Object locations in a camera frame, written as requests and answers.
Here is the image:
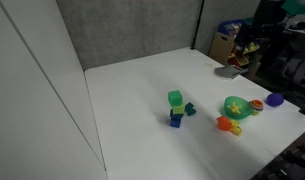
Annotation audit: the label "orange animal toy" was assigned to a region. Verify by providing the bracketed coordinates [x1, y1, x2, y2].
[215, 115, 233, 132]

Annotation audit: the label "green plastic bowl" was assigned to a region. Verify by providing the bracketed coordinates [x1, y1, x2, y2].
[223, 95, 254, 121]

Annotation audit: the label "brown toy box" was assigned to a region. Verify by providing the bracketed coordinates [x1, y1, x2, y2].
[208, 31, 237, 66]

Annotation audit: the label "dark blue toy block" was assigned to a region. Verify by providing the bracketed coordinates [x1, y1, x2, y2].
[169, 109, 185, 122]
[169, 118, 182, 129]

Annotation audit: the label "black office chair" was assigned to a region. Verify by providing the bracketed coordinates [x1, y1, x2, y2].
[280, 54, 305, 93]

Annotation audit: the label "black stand pole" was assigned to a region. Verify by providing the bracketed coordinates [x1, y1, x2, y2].
[190, 0, 207, 51]

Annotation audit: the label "grey metal mounting plate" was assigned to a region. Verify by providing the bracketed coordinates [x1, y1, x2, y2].
[213, 64, 249, 81]

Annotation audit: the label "yellow-green toy block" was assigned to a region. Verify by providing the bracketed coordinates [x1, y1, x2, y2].
[171, 102, 186, 116]

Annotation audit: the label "purple spiky ball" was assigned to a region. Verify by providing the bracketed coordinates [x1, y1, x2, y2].
[265, 92, 285, 108]

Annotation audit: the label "teal animal toy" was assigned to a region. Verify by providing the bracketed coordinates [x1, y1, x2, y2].
[184, 101, 197, 117]

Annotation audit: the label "green toy block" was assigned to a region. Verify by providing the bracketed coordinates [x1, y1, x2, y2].
[167, 89, 184, 108]

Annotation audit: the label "yellow spiky toy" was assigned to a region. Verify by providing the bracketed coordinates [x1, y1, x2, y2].
[227, 102, 243, 115]

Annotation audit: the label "blue storage bin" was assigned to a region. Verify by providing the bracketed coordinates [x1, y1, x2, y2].
[217, 18, 248, 38]

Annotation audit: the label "rainbow stacking cups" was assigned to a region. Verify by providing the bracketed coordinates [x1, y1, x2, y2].
[248, 98, 265, 116]

